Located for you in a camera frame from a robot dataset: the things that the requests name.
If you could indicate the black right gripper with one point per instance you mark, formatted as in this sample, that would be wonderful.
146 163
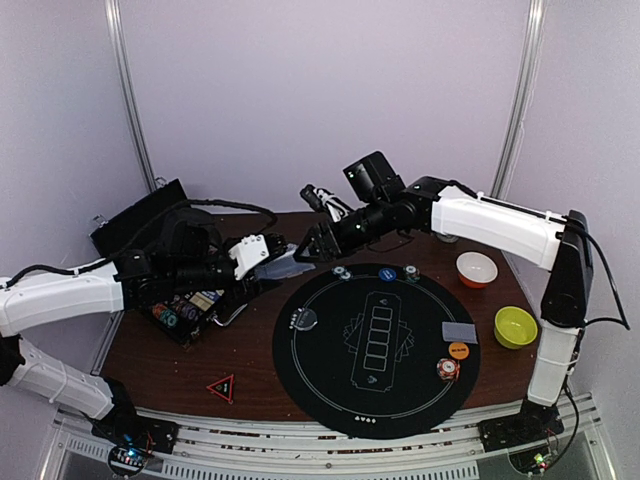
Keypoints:
323 239

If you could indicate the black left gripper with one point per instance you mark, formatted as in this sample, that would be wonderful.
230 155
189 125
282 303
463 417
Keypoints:
245 292

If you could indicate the deck of blue cards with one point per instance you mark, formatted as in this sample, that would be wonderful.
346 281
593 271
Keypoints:
283 267

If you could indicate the clear acrylic dealer button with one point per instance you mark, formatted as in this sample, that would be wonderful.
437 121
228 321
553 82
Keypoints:
304 319

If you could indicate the blue small blind button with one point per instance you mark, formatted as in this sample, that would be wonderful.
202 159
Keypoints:
387 274

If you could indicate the green yellow poker chip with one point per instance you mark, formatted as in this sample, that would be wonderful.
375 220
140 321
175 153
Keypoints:
411 273

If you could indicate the dealt blue card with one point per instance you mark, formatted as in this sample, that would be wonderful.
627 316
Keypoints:
459 332

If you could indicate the orange big blind button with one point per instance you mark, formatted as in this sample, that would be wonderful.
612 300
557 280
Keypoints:
458 351

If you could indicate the orange poker chip stack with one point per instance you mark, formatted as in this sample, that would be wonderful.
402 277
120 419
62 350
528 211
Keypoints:
448 369

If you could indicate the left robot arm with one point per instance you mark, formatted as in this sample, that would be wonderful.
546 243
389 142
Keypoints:
42 294

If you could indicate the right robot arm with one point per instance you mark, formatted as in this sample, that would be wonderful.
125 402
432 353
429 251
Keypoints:
552 242

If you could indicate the black poker chip case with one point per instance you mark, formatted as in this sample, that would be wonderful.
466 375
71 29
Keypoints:
146 240

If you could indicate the poker chip rows in case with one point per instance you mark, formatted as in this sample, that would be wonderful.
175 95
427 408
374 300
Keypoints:
188 309

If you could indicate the red black triangular token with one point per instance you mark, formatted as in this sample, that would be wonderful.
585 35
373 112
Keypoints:
223 388

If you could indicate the round black poker mat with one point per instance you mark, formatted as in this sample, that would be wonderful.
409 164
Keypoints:
368 368

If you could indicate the patterned ceramic mug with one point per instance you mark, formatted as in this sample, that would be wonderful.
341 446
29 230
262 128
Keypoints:
449 239

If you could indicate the orange white bowl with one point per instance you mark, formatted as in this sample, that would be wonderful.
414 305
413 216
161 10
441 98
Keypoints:
476 270

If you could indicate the yellow green bowl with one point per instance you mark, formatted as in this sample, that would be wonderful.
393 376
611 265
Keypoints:
514 328

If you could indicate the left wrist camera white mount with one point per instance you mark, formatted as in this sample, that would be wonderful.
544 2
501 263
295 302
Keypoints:
253 250

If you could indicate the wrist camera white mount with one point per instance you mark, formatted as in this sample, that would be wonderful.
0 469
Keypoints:
324 201
253 250

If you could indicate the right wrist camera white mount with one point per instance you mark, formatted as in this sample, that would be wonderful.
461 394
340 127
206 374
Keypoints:
324 201

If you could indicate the right aluminium post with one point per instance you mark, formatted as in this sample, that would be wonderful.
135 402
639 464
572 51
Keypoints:
515 130

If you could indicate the aluminium post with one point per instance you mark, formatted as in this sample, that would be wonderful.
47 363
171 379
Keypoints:
515 130
116 32

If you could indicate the left aluminium post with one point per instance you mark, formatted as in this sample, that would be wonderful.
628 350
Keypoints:
116 32

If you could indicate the aluminium front rail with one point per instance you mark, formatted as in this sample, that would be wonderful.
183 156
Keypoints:
216 448

